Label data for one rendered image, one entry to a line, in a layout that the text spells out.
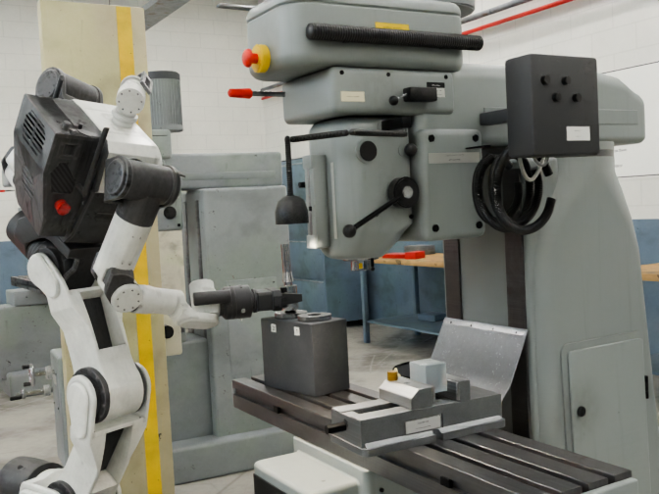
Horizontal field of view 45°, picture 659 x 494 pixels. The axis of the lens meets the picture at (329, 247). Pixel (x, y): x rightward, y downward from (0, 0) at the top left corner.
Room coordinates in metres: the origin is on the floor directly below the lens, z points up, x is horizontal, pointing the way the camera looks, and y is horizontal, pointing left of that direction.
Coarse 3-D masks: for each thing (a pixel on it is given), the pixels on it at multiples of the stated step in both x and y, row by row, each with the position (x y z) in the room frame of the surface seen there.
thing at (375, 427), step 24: (456, 384) 1.63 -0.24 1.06; (336, 408) 1.62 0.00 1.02; (360, 408) 1.61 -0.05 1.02; (384, 408) 1.64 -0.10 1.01; (432, 408) 1.60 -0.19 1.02; (456, 408) 1.63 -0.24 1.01; (480, 408) 1.65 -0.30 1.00; (360, 432) 1.52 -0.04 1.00; (384, 432) 1.55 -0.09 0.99; (408, 432) 1.57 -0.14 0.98; (432, 432) 1.59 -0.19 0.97; (456, 432) 1.61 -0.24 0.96
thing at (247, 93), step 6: (228, 90) 1.83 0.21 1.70; (234, 90) 1.83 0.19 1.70; (240, 90) 1.83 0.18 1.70; (246, 90) 1.84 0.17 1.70; (234, 96) 1.83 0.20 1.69; (240, 96) 1.83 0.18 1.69; (246, 96) 1.84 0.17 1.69; (264, 96) 1.87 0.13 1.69; (270, 96) 1.88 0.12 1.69; (276, 96) 1.89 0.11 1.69; (282, 96) 1.89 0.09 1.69
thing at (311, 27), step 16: (320, 32) 1.65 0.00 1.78; (336, 32) 1.66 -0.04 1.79; (352, 32) 1.68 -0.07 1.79; (368, 32) 1.70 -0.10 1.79; (384, 32) 1.72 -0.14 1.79; (400, 32) 1.75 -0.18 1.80; (416, 32) 1.77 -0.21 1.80; (432, 32) 1.80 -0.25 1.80; (448, 48) 1.83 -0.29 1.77; (464, 48) 1.84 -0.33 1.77; (480, 48) 1.87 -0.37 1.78
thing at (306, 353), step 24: (264, 336) 2.17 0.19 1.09; (288, 336) 2.08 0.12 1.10; (312, 336) 2.01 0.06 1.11; (336, 336) 2.06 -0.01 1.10; (264, 360) 2.17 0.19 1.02; (288, 360) 2.09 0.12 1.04; (312, 360) 2.01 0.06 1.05; (336, 360) 2.06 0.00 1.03; (288, 384) 2.09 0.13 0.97; (312, 384) 2.02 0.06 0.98; (336, 384) 2.06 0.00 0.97
